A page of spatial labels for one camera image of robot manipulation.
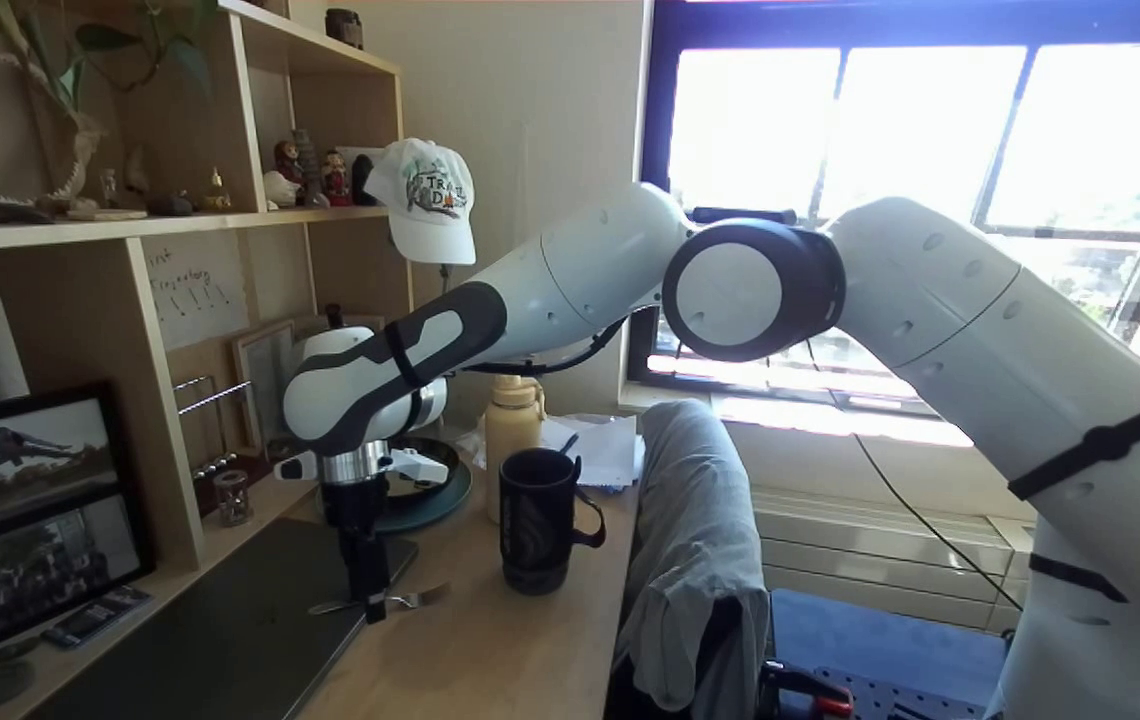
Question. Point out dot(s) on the teal plate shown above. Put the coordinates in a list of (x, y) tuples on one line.
[(419, 506)]

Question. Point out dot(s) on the silver fork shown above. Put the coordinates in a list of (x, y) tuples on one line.
[(393, 602)]

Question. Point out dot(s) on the dark grey desk mat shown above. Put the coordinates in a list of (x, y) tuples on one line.
[(238, 645)]

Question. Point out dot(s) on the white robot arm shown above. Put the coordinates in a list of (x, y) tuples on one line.
[(1046, 396)]

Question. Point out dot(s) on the small figurines on shelf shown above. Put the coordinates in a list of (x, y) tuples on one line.
[(318, 177)]

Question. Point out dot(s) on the cream water bottle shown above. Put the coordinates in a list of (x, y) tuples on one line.
[(510, 420)]

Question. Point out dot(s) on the white radiator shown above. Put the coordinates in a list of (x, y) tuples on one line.
[(954, 569)]

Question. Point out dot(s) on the papers on desk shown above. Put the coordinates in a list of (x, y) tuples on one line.
[(611, 448)]

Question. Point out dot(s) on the white baseball cap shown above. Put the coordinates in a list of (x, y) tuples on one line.
[(429, 197)]

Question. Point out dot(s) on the black mug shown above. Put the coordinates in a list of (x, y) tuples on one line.
[(539, 518)]

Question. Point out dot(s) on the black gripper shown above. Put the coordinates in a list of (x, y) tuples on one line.
[(352, 514)]

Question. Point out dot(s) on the green potted plant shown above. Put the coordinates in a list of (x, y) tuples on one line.
[(147, 46)]

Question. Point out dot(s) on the small glass jar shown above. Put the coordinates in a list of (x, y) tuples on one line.
[(232, 506)]

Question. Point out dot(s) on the grey cloth on chair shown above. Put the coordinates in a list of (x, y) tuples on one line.
[(692, 627)]

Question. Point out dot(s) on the wooden shelf unit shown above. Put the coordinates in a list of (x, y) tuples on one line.
[(148, 300)]

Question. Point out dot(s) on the framed photo display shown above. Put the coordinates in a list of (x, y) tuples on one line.
[(70, 506)]

